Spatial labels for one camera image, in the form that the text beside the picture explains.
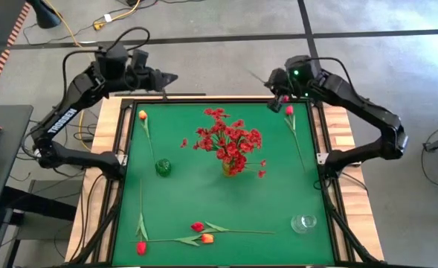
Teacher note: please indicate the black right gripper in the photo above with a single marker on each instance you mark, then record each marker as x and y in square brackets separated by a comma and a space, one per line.
[287, 83]

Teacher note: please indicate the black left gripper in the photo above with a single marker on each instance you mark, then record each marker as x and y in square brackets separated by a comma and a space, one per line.
[146, 80]

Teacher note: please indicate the red artificial tulip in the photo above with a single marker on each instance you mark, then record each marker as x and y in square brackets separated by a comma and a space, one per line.
[197, 226]
[141, 248]
[289, 110]

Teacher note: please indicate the red small-flower bunch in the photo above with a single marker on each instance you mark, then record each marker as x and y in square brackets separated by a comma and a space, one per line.
[246, 145]
[207, 143]

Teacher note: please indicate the green glass vase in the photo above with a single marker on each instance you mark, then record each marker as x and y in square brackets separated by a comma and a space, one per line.
[163, 168]

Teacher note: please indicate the yellow glass vase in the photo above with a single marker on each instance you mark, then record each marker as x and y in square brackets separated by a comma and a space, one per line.
[226, 172]

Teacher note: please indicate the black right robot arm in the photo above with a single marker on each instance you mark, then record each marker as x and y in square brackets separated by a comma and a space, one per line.
[367, 111]

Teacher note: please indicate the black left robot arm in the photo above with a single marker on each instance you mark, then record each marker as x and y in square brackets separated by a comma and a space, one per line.
[62, 119]

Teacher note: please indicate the clear glass vase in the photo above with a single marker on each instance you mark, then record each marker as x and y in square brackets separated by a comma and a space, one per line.
[303, 223]

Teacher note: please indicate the black flat bar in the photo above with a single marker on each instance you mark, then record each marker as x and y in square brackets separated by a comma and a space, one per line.
[185, 94]

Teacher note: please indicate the green table mat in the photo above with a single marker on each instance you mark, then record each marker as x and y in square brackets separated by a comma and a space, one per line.
[203, 201]

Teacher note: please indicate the black lamp base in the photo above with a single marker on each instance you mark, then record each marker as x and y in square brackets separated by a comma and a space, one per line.
[45, 15]

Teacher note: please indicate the wooden table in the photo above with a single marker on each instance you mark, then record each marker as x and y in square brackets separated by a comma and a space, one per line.
[356, 197]

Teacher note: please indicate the grey desk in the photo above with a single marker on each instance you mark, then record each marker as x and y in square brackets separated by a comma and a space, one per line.
[6, 156]

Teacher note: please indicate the black desk leg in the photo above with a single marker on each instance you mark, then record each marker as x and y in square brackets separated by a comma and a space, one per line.
[36, 203]

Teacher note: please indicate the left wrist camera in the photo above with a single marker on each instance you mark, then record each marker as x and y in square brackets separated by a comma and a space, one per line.
[140, 59]

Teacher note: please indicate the silver corner bracket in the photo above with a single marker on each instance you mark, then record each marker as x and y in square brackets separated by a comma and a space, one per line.
[321, 158]
[122, 159]

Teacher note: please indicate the black table frame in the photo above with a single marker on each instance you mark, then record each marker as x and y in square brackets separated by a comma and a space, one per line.
[112, 223]

